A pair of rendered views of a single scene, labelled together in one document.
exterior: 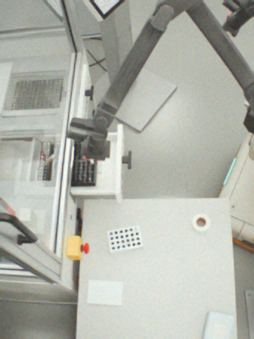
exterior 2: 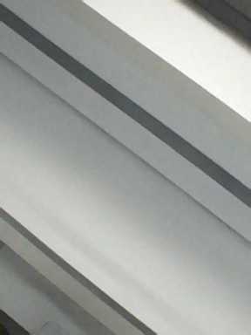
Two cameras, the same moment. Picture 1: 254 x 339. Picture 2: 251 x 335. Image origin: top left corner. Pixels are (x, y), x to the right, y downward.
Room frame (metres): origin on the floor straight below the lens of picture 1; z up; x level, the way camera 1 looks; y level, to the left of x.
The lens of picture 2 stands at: (1.02, 0.26, 1.17)
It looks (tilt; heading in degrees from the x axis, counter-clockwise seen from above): 68 degrees down; 294
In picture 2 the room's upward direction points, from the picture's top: 6 degrees clockwise
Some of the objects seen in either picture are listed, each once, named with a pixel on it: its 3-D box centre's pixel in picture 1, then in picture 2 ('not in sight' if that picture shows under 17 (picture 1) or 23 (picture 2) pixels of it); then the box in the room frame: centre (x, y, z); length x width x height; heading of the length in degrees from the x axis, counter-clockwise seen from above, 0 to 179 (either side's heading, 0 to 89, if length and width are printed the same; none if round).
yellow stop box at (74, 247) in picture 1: (75, 248); not in sight; (0.35, 0.22, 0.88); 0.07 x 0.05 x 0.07; 170
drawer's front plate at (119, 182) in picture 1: (119, 163); not in sight; (0.65, 0.02, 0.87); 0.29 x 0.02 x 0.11; 170
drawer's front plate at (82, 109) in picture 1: (84, 97); not in sight; (0.98, 0.13, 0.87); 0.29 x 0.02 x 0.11; 170
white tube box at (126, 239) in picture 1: (125, 240); not in sight; (0.37, 0.05, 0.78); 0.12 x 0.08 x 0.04; 91
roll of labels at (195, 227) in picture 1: (200, 223); not in sight; (0.38, -0.24, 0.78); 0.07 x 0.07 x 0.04
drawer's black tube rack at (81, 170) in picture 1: (69, 164); not in sight; (0.68, 0.22, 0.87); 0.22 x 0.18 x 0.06; 80
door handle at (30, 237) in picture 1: (17, 229); not in sight; (0.25, 0.24, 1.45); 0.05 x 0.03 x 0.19; 80
